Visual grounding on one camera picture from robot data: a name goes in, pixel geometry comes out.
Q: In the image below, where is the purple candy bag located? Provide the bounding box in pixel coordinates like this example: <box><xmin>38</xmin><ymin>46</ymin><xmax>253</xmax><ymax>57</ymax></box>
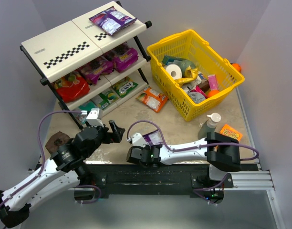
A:
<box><xmin>143</xmin><ymin>130</ymin><xmax>163</xmax><ymax>146</ymax></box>
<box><xmin>89</xmin><ymin>6</ymin><xmax>137</xmax><ymax>36</ymax></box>

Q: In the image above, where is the teal candy bag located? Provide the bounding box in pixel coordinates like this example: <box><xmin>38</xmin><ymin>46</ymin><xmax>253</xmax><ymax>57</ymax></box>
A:
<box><xmin>73</xmin><ymin>100</ymin><xmax>98</xmax><ymax>125</ymax></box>

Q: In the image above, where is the green lime candy bag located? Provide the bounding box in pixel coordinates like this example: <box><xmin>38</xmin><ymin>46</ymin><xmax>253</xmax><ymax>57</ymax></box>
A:
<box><xmin>91</xmin><ymin>87</ymin><xmax>119</xmax><ymax>110</ymax></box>

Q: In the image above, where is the green fruit candy bag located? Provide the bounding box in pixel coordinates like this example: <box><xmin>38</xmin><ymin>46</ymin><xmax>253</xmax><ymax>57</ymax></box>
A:
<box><xmin>112</xmin><ymin>76</ymin><xmax>138</xmax><ymax>98</ymax></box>

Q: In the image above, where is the orange candy bag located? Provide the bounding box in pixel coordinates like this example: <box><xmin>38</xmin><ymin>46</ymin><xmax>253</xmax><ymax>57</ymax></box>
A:
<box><xmin>136</xmin><ymin>86</ymin><xmax>168</xmax><ymax>113</ymax></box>

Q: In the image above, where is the red fruit candy bag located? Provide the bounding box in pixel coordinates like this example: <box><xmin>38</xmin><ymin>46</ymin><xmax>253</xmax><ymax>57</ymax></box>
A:
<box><xmin>52</xmin><ymin>71</ymin><xmax>90</xmax><ymax>103</ymax></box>

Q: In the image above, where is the magenta grape candy bag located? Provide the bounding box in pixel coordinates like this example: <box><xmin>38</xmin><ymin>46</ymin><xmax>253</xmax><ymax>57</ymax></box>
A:
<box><xmin>104</xmin><ymin>42</ymin><xmax>138</xmax><ymax>73</ymax></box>

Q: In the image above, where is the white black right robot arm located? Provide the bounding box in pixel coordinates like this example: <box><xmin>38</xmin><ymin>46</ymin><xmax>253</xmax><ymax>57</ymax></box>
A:
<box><xmin>126</xmin><ymin>132</ymin><xmax>241</xmax><ymax>181</ymax></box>

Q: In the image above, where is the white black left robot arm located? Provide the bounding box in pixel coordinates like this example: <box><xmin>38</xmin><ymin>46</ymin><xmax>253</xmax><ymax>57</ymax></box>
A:
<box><xmin>0</xmin><ymin>120</ymin><xmax>125</xmax><ymax>228</ymax></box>

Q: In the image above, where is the cream black tiered shelf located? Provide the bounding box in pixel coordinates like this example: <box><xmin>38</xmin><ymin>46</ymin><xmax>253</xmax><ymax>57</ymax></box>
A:
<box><xmin>19</xmin><ymin>0</ymin><xmax>153</xmax><ymax>131</ymax></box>

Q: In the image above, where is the green brown round tin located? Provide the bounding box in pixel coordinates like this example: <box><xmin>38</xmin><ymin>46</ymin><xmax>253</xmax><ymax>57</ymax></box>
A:
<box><xmin>45</xmin><ymin>131</ymin><xmax>70</xmax><ymax>154</ymax></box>

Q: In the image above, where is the yellow plastic shopping basket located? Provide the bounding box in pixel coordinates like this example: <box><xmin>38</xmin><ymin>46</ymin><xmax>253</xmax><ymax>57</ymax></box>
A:
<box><xmin>147</xmin><ymin>29</ymin><xmax>245</xmax><ymax>121</ymax></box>

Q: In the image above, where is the clear pump soap bottle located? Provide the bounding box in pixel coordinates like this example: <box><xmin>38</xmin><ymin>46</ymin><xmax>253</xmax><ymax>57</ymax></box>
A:
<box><xmin>198</xmin><ymin>113</ymin><xmax>221</xmax><ymax>139</ymax></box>

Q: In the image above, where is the white toilet paper roll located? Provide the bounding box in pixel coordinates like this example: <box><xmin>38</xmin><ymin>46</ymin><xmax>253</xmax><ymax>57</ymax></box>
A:
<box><xmin>165</xmin><ymin>64</ymin><xmax>182</xmax><ymax>80</ymax></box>

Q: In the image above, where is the orange sponge box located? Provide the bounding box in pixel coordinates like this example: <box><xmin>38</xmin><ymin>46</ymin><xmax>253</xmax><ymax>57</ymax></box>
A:
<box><xmin>219</xmin><ymin>124</ymin><xmax>243</xmax><ymax>141</ymax></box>

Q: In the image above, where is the orange fruit in basket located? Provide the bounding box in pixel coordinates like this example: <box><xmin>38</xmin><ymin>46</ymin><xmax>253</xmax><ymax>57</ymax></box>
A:
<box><xmin>207</xmin><ymin>89</ymin><xmax>219</xmax><ymax>98</ymax></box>

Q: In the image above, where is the gold foil bag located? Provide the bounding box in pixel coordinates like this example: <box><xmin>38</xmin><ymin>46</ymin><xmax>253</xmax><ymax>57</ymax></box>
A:
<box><xmin>175</xmin><ymin>66</ymin><xmax>198</xmax><ymax>84</ymax></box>

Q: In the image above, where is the pink box in basket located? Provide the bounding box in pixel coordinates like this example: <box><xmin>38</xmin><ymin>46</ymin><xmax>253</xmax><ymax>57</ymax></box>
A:
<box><xmin>208</xmin><ymin>74</ymin><xmax>218</xmax><ymax>90</ymax></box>

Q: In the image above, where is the orange ball behind basket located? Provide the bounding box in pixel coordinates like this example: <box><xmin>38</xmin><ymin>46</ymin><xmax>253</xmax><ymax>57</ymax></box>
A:
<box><xmin>231</xmin><ymin>63</ymin><xmax>241</xmax><ymax>72</ymax></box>

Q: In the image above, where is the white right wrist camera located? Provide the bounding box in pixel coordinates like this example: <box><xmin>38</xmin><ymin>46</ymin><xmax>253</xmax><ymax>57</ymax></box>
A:
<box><xmin>127</xmin><ymin>133</ymin><xmax>147</xmax><ymax>147</ymax></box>

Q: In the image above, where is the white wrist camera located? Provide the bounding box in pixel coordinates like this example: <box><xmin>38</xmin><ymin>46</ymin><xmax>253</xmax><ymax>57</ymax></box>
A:
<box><xmin>127</xmin><ymin>133</ymin><xmax>147</xmax><ymax>147</ymax></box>
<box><xmin>81</xmin><ymin>108</ymin><xmax>104</xmax><ymax>127</ymax></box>

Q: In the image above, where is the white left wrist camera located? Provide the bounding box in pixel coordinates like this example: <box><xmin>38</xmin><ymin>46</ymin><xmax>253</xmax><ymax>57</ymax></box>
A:
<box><xmin>81</xmin><ymin>108</ymin><xmax>104</xmax><ymax>127</ymax></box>

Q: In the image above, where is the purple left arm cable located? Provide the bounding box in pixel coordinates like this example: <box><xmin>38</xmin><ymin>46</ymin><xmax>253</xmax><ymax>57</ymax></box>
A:
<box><xmin>0</xmin><ymin>109</ymin><xmax>87</xmax><ymax>227</ymax></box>

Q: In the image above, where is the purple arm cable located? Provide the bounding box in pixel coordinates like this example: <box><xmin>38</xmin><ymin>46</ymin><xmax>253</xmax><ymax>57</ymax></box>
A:
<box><xmin>126</xmin><ymin>120</ymin><xmax>259</xmax><ymax>203</ymax></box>
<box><xmin>0</xmin><ymin>109</ymin><xmax>87</xmax><ymax>227</ymax></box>

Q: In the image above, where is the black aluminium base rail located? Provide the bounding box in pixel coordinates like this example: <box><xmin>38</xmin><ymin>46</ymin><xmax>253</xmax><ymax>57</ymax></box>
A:
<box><xmin>62</xmin><ymin>163</ymin><xmax>277</xmax><ymax>200</ymax></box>

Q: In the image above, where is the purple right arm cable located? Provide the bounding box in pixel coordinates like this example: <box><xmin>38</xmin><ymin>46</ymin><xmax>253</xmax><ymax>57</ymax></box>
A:
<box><xmin>126</xmin><ymin>120</ymin><xmax>259</xmax><ymax>203</ymax></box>

